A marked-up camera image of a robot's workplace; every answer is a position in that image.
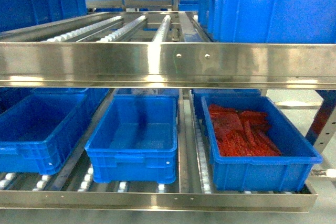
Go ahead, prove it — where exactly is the empty blue centre bin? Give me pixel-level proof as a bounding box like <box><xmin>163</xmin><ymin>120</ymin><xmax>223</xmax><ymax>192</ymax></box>
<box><xmin>85</xmin><ymin>96</ymin><xmax>177</xmax><ymax>184</ymax></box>

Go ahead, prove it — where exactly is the red parts pile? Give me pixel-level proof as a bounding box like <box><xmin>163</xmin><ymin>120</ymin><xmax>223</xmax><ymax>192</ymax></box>
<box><xmin>208</xmin><ymin>104</ymin><xmax>281</xmax><ymax>157</ymax></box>

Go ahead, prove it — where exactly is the large blue upper bin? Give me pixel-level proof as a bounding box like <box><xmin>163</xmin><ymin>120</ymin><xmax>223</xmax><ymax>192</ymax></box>
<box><xmin>198</xmin><ymin>0</ymin><xmax>335</xmax><ymax>44</ymax></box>

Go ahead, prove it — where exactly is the stainless steel flow rack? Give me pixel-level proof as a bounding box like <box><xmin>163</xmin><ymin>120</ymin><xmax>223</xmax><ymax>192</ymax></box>
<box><xmin>1</xmin><ymin>12</ymin><xmax>335</xmax><ymax>212</ymax></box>

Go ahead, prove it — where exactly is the blue bin with red parts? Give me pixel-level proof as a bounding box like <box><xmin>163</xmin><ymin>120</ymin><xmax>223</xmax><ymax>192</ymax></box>
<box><xmin>201</xmin><ymin>97</ymin><xmax>322</xmax><ymax>191</ymax></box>

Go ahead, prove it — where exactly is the blue left bin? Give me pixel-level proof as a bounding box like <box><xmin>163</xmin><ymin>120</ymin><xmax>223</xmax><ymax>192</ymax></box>
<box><xmin>0</xmin><ymin>93</ymin><xmax>89</xmax><ymax>175</ymax></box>

